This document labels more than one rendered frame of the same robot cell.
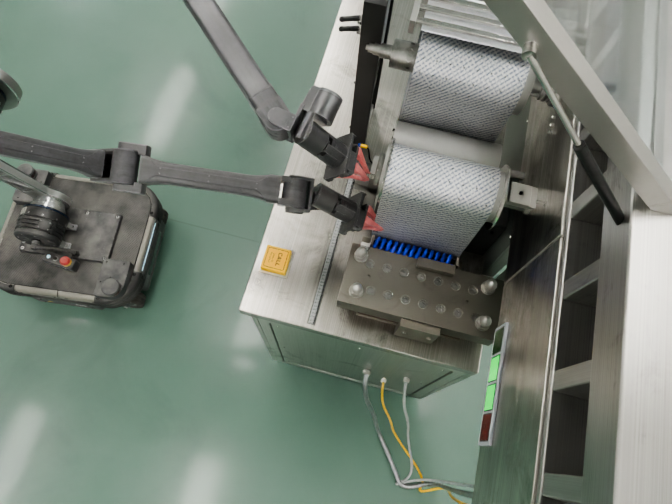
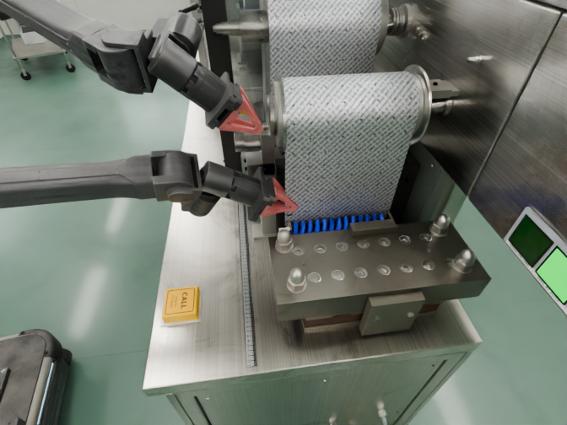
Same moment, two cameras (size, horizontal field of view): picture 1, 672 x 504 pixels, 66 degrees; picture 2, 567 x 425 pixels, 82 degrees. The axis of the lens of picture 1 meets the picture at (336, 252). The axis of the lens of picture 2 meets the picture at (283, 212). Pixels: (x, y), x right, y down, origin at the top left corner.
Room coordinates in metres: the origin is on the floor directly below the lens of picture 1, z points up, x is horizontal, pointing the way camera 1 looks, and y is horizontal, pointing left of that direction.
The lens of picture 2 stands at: (0.05, 0.06, 1.54)
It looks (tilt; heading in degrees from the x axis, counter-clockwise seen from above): 43 degrees down; 343
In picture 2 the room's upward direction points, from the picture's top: straight up
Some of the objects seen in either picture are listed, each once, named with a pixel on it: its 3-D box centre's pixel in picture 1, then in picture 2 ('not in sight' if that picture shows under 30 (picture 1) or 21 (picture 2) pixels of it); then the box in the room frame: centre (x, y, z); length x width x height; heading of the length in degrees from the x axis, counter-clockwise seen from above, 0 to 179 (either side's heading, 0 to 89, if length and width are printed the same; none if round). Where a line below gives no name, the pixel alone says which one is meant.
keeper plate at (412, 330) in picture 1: (416, 332); (391, 314); (0.30, -0.23, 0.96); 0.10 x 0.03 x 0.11; 81
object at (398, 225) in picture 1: (421, 231); (342, 188); (0.51, -0.20, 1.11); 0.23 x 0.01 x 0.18; 81
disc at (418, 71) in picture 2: (497, 197); (409, 106); (0.55, -0.34, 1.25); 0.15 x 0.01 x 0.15; 171
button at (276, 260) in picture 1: (276, 260); (181, 303); (0.47, 0.16, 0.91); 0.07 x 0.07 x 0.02; 81
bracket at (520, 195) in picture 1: (522, 195); (437, 88); (0.55, -0.39, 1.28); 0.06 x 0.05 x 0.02; 81
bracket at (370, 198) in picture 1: (364, 193); (261, 188); (0.63, -0.06, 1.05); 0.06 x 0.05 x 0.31; 81
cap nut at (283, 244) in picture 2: (361, 252); (283, 239); (0.47, -0.06, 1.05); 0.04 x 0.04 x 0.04
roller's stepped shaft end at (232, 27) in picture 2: (378, 49); (227, 28); (0.85, -0.05, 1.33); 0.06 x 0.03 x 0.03; 81
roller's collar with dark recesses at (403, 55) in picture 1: (404, 55); (254, 27); (0.84, -0.11, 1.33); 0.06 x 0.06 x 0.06; 81
